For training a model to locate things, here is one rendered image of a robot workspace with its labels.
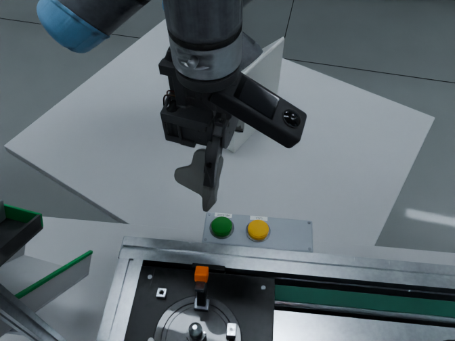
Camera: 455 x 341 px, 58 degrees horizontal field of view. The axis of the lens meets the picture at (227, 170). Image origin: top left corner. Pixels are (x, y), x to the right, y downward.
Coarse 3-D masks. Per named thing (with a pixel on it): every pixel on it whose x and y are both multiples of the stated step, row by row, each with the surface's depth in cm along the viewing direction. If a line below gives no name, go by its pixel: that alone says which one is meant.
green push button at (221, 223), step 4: (216, 220) 79; (220, 220) 79; (224, 220) 79; (228, 220) 79; (212, 224) 79; (216, 224) 79; (220, 224) 79; (224, 224) 79; (228, 224) 79; (212, 228) 78; (216, 228) 78; (220, 228) 78; (224, 228) 78; (228, 228) 78; (216, 232) 78; (220, 232) 78; (224, 232) 78; (228, 232) 78; (220, 236) 78; (224, 236) 78
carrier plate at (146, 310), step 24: (144, 288) 71; (168, 288) 71; (192, 288) 71; (216, 288) 71; (240, 288) 71; (264, 288) 71; (144, 312) 69; (240, 312) 69; (264, 312) 69; (144, 336) 67; (264, 336) 67
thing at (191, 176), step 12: (204, 156) 52; (180, 168) 54; (192, 168) 53; (204, 168) 53; (180, 180) 54; (192, 180) 54; (216, 180) 52; (204, 192) 53; (216, 192) 54; (204, 204) 55
